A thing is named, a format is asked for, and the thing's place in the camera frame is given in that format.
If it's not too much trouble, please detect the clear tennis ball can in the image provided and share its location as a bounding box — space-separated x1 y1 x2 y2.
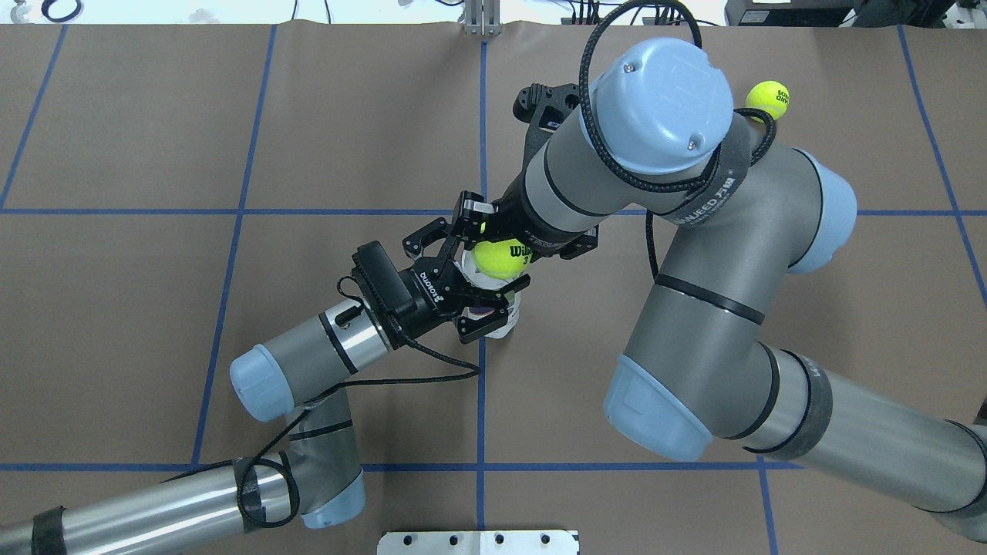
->
460 254 524 340

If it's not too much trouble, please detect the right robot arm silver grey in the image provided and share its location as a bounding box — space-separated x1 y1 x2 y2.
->
480 34 985 543

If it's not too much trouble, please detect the aluminium frame post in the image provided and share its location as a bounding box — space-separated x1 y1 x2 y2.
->
460 0 503 38

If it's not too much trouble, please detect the tennis ball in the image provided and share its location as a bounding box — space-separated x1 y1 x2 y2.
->
471 239 532 280
744 80 790 119

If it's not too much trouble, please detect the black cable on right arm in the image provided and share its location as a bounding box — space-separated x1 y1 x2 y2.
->
578 0 778 282

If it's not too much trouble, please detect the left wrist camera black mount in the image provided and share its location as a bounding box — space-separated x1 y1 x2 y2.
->
350 241 416 322

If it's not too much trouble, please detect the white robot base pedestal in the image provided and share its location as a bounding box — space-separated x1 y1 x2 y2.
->
376 530 581 554

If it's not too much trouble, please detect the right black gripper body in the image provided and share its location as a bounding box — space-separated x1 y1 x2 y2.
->
490 189 599 259

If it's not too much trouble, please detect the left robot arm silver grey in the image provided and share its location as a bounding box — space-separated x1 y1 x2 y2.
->
2 214 479 554

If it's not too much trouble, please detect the blue tape roll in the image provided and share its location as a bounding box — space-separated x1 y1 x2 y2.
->
40 0 85 24

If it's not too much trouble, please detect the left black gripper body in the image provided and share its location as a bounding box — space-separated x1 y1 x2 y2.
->
397 257 480 338

